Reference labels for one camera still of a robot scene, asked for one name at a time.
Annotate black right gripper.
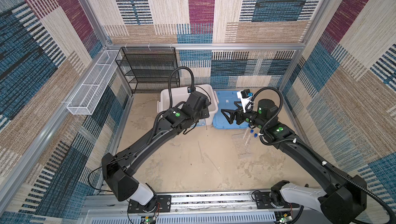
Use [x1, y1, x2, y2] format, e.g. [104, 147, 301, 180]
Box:
[221, 101, 267, 130]

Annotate white plastic bin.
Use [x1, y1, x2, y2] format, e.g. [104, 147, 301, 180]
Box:
[157, 84, 219, 127]

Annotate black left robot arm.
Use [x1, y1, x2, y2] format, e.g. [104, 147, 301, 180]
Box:
[101, 80, 211, 205]

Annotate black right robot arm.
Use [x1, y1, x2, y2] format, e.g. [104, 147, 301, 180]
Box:
[221, 87, 396, 224]

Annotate blue plastic lid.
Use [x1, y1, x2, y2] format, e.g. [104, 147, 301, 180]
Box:
[212, 89, 251, 130]

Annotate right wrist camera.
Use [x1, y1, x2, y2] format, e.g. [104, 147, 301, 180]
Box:
[237, 89, 254, 113]

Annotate black wire mesh shelf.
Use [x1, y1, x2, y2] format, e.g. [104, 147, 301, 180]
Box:
[115, 47, 178, 94]

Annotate aluminium mounting rail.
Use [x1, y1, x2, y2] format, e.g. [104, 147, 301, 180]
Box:
[80, 189, 310, 218]

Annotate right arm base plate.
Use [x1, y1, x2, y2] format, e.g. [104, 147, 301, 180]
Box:
[251, 190, 300, 210]

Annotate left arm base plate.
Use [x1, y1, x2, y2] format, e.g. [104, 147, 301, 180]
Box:
[127, 195, 172, 214]

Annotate white wire mesh basket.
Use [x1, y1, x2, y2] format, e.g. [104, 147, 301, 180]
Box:
[67, 50, 119, 115]

